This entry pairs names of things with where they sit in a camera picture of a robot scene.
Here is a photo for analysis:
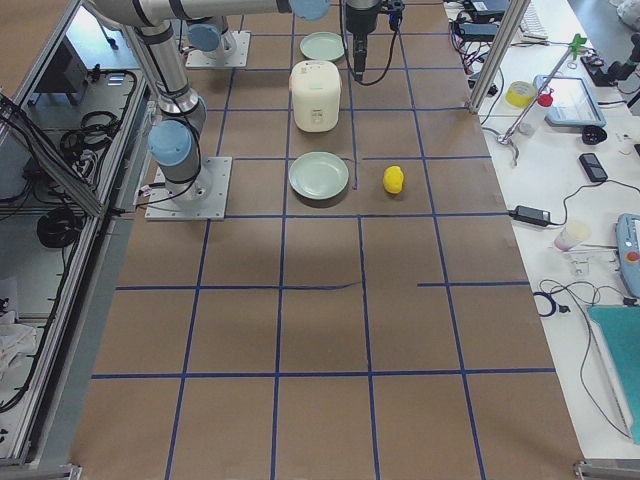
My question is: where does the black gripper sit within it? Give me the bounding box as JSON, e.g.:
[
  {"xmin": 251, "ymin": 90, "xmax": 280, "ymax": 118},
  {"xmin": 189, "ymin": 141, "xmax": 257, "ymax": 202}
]
[{"xmin": 345, "ymin": 0, "xmax": 405, "ymax": 81}]

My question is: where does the white rice cooker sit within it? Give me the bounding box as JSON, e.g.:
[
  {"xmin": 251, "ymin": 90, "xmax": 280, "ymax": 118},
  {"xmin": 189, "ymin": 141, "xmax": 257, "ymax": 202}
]
[{"xmin": 289, "ymin": 60, "xmax": 342, "ymax": 133}]

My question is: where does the green plate far side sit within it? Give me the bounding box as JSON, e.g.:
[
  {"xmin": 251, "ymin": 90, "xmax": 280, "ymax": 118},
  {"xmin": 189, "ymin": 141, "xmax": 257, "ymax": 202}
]
[{"xmin": 299, "ymin": 32, "xmax": 344, "ymax": 61}]

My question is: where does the yellow lemon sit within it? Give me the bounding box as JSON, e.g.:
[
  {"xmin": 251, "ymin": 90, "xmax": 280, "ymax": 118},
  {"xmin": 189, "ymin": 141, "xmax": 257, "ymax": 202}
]
[{"xmin": 382, "ymin": 165, "xmax": 405, "ymax": 195}]

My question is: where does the green plate near lemon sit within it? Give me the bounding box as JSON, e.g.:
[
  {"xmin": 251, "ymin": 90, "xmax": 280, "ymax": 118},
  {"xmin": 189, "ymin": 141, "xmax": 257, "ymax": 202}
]
[{"xmin": 288, "ymin": 151, "xmax": 349, "ymax": 200}]

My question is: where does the yellow tape roll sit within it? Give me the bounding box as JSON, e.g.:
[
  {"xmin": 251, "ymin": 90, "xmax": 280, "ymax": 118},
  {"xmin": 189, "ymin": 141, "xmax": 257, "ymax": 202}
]
[{"xmin": 505, "ymin": 81, "xmax": 538, "ymax": 109}]

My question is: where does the metal rod stand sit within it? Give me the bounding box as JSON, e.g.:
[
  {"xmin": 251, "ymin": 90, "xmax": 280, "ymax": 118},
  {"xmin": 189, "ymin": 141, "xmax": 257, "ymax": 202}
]
[{"xmin": 496, "ymin": 33, "xmax": 587, "ymax": 145}]

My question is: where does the red cap squeeze bottle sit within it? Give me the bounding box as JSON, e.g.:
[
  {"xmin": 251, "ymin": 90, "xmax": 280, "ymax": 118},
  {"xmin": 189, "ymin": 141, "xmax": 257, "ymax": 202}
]
[{"xmin": 518, "ymin": 89, "xmax": 554, "ymax": 137}]

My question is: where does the blue teach pendant tablet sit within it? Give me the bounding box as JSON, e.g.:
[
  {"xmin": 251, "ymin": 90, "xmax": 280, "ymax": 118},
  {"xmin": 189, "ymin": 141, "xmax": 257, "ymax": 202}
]
[{"xmin": 545, "ymin": 76, "xmax": 606, "ymax": 127}]

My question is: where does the black power adapter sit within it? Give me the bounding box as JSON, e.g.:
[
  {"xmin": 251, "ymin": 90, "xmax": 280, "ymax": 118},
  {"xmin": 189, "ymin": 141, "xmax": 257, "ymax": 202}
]
[{"xmin": 508, "ymin": 205, "xmax": 552, "ymax": 227}]

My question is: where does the black round cup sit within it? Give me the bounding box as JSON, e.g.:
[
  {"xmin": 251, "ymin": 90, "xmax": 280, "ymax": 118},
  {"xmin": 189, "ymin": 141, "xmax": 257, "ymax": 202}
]
[{"xmin": 581, "ymin": 125, "xmax": 608, "ymax": 146}]

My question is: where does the black phone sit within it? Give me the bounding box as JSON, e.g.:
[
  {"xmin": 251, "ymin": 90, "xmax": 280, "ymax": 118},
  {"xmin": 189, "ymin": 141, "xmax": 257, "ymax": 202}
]
[{"xmin": 578, "ymin": 153, "xmax": 608, "ymax": 183}]

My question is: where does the white paper cup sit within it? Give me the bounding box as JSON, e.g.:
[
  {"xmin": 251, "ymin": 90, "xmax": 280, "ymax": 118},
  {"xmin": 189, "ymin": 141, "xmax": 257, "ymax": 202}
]
[{"xmin": 553, "ymin": 220, "xmax": 591, "ymax": 252}]

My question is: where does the teal cutting mat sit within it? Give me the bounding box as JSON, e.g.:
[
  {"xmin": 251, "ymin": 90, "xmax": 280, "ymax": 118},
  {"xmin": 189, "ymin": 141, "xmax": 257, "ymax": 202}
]
[{"xmin": 588, "ymin": 306, "xmax": 639, "ymax": 445}]

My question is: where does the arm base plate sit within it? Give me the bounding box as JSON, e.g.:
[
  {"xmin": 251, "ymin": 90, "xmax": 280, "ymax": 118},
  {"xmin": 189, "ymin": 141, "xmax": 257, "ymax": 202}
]
[
  {"xmin": 186, "ymin": 25, "xmax": 251, "ymax": 69},
  {"xmin": 143, "ymin": 157, "xmax": 232, "ymax": 221}
]

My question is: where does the aluminium frame post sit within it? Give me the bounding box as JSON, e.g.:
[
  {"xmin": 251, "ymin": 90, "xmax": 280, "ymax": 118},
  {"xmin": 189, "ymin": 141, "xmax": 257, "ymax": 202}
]
[{"xmin": 467, "ymin": 0, "xmax": 530, "ymax": 114}]

